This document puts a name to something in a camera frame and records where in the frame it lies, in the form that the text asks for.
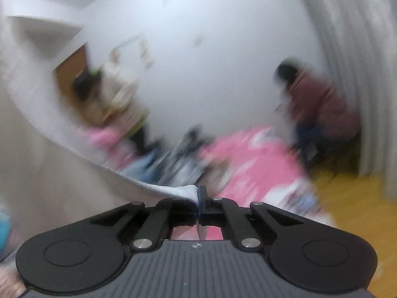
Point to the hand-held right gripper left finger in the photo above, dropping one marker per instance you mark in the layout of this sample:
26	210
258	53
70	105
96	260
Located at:
167	212

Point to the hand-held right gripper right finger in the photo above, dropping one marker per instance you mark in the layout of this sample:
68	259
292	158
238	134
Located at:
203	200

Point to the black white plaid garment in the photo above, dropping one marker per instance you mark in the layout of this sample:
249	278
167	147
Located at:
183	166

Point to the blue denim jeans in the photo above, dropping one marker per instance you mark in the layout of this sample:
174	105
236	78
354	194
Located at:
139	167

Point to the pink printed bed sheet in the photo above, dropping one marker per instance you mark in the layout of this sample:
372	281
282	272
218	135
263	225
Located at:
257	167

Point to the pink quilt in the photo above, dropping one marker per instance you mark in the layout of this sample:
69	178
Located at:
102	139

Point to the teal fleece blanket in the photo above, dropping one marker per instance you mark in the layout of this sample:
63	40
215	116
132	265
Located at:
3	229

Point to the brown wooden door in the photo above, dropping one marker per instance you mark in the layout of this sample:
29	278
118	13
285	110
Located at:
71	65

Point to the white curtain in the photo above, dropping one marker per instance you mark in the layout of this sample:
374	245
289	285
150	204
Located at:
356	52

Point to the wall hook rack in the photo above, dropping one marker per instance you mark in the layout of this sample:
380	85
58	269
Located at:
127	45

